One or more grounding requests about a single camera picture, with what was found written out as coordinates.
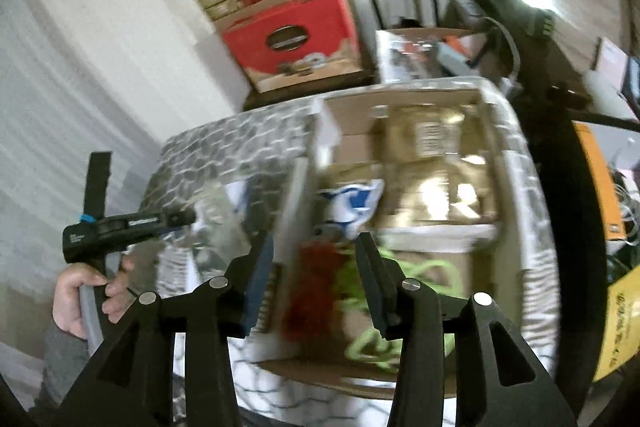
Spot green cable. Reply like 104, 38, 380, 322
332, 246, 467, 375

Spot red cable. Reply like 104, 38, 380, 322
280, 241, 346, 348

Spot blue white figurine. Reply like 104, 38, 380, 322
314, 179, 385, 242

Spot white cardboard tray box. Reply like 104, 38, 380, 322
247, 78, 524, 398

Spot small gold foil packet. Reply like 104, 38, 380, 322
320, 133, 387, 188

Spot large gold foil bag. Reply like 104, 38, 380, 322
378, 104, 499, 229

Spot person left hand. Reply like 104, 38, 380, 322
52, 256, 134, 340

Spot black storage bin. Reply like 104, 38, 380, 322
515, 102, 639, 414

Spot yellow black booklet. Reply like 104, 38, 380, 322
593, 267, 640, 381

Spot orange white box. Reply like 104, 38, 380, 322
573, 121, 627, 242

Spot red collection gift bag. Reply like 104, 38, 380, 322
221, 0, 362, 93

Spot cluttered cardboard box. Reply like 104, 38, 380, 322
375, 27, 504, 84

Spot pink box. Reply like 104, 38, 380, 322
593, 37, 629, 92

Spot bright lamp device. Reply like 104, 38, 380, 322
508, 0, 555, 40

